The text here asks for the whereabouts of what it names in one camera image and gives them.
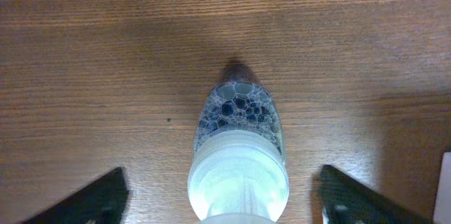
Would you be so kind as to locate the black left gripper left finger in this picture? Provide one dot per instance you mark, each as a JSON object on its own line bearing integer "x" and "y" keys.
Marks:
{"x": 102, "y": 201}

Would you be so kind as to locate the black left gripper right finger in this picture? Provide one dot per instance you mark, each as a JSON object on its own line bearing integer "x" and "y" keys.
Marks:
{"x": 345, "y": 200}

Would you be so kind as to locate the purple foam pump bottle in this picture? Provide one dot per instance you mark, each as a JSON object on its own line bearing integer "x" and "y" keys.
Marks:
{"x": 238, "y": 172}

